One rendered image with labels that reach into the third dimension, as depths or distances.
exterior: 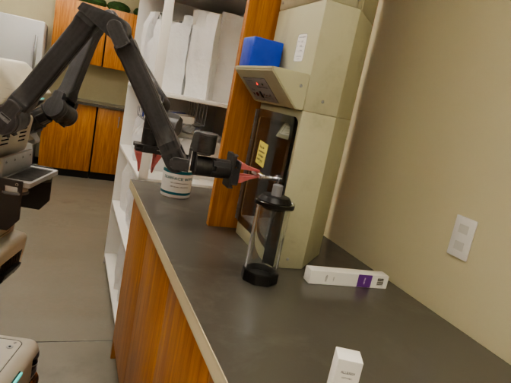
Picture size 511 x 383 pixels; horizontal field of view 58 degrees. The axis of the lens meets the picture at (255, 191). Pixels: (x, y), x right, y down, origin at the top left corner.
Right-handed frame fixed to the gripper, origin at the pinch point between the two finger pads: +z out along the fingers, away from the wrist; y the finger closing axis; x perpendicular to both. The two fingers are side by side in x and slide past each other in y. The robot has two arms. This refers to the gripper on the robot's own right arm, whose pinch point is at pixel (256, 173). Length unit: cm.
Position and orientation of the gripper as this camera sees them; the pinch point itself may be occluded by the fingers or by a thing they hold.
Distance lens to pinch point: 139.5
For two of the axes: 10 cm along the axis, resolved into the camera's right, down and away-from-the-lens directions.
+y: 1.9, -9.6, -1.9
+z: 9.2, 1.1, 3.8
